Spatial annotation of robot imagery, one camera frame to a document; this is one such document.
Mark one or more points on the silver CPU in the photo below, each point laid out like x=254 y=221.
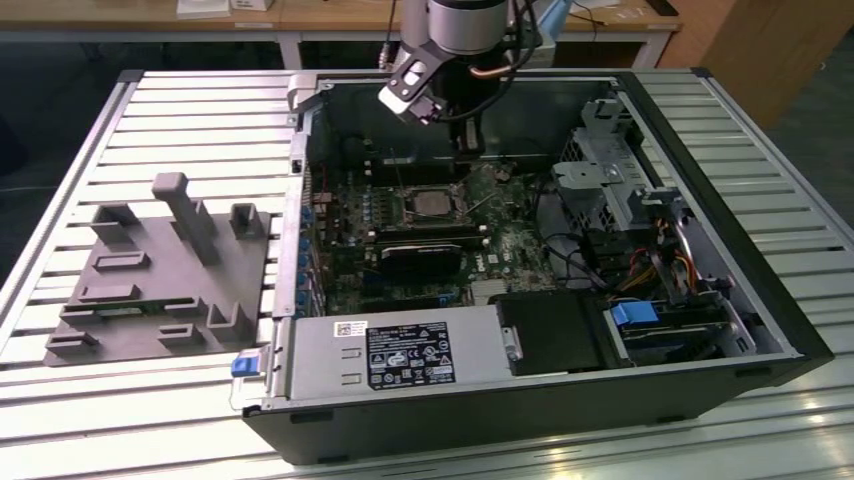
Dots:
x=429 y=202

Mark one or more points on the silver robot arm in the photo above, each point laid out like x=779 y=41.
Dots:
x=461 y=25

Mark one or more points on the black RAM slot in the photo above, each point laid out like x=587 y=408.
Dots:
x=394 y=169
x=394 y=175
x=394 y=159
x=435 y=243
x=428 y=233
x=394 y=164
x=428 y=229

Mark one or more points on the CPU socket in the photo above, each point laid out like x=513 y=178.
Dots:
x=401 y=221

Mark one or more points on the round coin battery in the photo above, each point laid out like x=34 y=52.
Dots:
x=503 y=175

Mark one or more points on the pale blue teach pendant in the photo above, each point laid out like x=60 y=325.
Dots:
x=557 y=25

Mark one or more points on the wooden desk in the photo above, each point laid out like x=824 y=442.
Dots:
x=321 y=15

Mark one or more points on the metal drive cage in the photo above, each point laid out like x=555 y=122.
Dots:
x=601 y=200

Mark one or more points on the green motherboard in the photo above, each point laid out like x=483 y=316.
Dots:
x=521 y=240

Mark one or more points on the black graphics card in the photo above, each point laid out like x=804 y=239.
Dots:
x=421 y=260

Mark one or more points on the white box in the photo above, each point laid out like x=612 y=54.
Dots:
x=252 y=4
x=201 y=7

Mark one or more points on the silver chipset heatsink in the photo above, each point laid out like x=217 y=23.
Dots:
x=489 y=290

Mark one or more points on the wooden cabinet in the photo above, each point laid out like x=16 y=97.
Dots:
x=768 y=50

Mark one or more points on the black drive bay box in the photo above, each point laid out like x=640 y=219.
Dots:
x=555 y=330

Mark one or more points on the blue disk carrier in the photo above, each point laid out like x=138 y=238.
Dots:
x=635 y=315

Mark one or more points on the grey power supply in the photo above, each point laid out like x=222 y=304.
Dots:
x=321 y=360

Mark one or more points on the hard disk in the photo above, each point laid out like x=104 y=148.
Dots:
x=668 y=345

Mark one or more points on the grey parts rack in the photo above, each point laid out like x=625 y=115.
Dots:
x=168 y=280

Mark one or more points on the blue plastic latch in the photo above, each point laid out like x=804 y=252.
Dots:
x=245 y=367

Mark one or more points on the black PC case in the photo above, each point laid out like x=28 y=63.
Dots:
x=468 y=435

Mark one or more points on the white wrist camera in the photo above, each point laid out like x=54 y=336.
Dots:
x=408 y=100

